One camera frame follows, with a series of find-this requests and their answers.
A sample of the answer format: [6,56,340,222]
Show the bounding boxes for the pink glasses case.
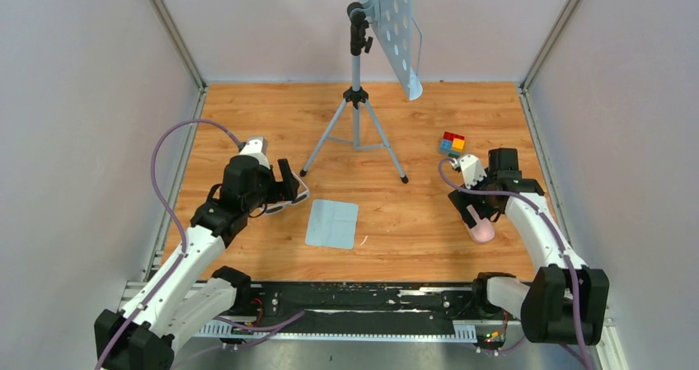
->
[467,217,495,243]

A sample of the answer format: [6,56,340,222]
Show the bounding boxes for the light blue cleaning cloth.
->
[305,199,359,250]

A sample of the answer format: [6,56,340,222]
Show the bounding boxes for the white frame sunglasses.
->
[262,171,310,216]

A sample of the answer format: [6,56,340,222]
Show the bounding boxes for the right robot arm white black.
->
[438,148,610,346]

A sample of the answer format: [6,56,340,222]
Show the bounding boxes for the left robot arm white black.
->
[94,153,301,369]

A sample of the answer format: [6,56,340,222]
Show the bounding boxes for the colourful block cube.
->
[439,131,465,158]

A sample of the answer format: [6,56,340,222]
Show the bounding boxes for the silver tripod stand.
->
[300,2,409,184]

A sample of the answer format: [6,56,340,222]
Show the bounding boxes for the perforated light blue panel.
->
[356,0,424,101]

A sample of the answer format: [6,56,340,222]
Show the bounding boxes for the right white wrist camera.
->
[450,153,487,190]

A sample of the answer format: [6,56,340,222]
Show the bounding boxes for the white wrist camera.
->
[239,137,270,169]
[450,153,487,190]

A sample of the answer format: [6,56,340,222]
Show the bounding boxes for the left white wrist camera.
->
[239,137,270,169]

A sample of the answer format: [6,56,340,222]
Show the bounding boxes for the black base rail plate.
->
[197,281,523,345]

